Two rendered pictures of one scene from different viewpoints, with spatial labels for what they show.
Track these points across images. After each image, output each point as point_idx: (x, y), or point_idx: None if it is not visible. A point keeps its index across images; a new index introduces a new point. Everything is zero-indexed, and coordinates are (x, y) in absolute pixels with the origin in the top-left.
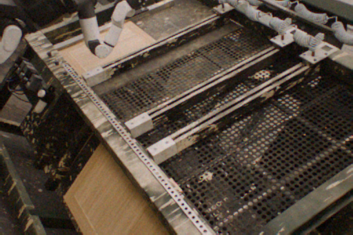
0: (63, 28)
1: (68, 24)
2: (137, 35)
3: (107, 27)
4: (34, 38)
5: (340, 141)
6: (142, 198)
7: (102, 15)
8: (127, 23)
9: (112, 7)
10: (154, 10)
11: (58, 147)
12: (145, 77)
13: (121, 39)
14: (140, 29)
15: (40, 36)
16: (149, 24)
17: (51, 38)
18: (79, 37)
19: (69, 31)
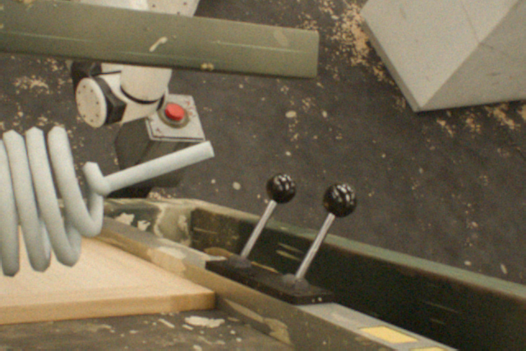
0: (228, 228)
1: (242, 223)
2: (18, 293)
3: (159, 249)
4: (168, 201)
5: None
6: None
7: (331, 271)
8: (194, 288)
9: (372, 259)
10: (317, 339)
11: None
12: None
13: (25, 274)
14: (76, 299)
15: (176, 204)
16: (155, 336)
17: (201, 239)
18: (114, 226)
19: (238, 254)
